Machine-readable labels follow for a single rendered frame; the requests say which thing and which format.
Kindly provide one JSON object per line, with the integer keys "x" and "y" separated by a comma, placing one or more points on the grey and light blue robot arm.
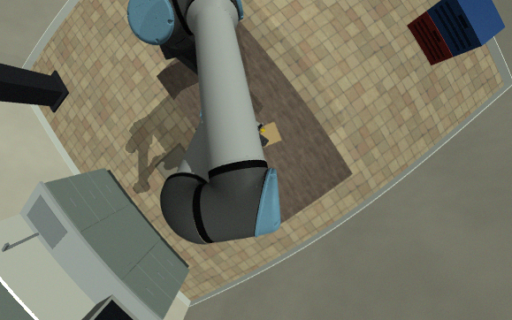
{"x": 242, "y": 198}

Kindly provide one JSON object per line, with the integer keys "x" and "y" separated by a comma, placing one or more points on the tan mat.
{"x": 271, "y": 133}

